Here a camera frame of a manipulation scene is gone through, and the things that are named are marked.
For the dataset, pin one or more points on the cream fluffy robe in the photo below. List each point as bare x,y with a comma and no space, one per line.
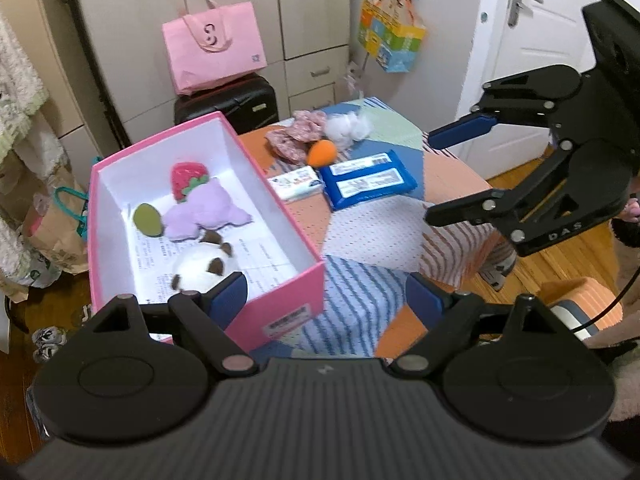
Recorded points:
20,80

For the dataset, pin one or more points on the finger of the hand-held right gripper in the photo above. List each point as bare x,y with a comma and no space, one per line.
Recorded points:
460,130
475,207

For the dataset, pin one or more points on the grey patterned slipper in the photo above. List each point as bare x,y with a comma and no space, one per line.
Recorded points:
47,342

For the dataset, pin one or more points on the small white wipes pack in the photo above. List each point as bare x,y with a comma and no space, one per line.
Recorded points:
295,182

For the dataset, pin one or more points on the tan flat board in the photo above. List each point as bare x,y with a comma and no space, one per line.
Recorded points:
60,85

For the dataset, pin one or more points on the pink tote bag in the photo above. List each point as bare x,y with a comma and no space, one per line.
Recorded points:
215,55

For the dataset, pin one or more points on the white door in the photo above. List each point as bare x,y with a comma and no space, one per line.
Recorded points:
550,35

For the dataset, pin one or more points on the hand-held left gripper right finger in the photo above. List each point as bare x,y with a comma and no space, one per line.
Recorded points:
425,295

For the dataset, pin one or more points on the grey wooden wardrobe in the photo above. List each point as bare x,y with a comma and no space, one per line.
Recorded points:
310,10

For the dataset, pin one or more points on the purple plush toy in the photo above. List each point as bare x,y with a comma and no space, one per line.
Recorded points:
205,210

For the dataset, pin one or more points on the floral fabric scrunchie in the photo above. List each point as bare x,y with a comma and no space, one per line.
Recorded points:
285,145
307,125

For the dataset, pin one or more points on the red strawberry plush toy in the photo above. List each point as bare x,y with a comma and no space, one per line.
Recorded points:
187,175

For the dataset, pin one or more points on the person's right hand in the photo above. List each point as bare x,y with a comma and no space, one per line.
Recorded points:
634,208

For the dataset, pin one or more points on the pink cardboard box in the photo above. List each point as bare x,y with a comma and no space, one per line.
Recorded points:
280,305

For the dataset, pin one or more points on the white printed paper sheet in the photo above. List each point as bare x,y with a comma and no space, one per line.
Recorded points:
260,265

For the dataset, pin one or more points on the blue wet wipes pack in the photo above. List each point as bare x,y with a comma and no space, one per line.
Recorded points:
367,182

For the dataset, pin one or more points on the green oval plush toy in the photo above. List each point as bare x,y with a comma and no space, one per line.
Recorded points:
147,220

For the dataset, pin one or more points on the colourful paper gift bag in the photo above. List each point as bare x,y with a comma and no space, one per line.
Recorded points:
395,40

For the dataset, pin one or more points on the patchwork tablecloth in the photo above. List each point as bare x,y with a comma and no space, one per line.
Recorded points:
380,240

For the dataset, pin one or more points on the person's fuzzy beige clothing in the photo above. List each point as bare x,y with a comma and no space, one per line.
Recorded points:
625,385

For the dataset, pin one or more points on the white fluffy cotton bundle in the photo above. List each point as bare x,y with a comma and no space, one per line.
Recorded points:
345,127

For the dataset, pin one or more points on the white dog plush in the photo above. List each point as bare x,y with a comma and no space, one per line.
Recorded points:
197,270

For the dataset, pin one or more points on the black suitcase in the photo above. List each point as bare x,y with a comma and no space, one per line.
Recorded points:
235,100

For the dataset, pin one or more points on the orange egg toy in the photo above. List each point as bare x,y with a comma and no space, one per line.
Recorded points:
320,154

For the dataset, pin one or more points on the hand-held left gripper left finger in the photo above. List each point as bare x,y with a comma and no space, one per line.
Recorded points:
231,292

